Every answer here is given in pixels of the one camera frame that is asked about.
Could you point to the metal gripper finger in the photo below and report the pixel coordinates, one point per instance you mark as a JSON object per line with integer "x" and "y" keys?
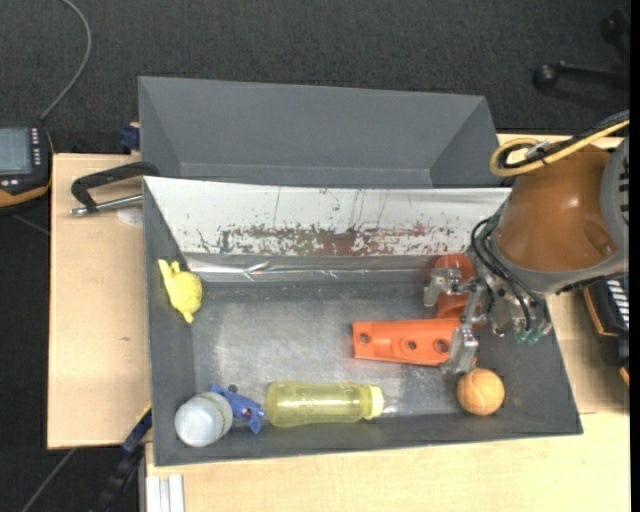
{"x": 462, "y": 352}
{"x": 445, "y": 285}

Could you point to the orange ball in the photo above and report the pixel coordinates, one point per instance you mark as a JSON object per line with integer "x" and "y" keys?
{"x": 480, "y": 392}

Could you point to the orange flat block with holes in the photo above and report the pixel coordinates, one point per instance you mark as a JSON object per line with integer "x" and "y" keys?
{"x": 400, "y": 342}

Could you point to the yellow clear plastic bottle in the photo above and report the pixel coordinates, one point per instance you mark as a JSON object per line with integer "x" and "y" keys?
{"x": 315, "y": 404}

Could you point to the grey metal bin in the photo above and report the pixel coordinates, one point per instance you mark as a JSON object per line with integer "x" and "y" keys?
{"x": 310, "y": 135}

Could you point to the yellow toy animal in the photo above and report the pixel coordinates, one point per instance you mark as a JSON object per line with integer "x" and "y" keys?
{"x": 184, "y": 292}

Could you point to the white spray bottle blue trigger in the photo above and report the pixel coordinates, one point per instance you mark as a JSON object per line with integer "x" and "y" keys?
{"x": 202, "y": 419}

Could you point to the pale wood board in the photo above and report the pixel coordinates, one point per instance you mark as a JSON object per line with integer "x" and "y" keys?
{"x": 95, "y": 300}

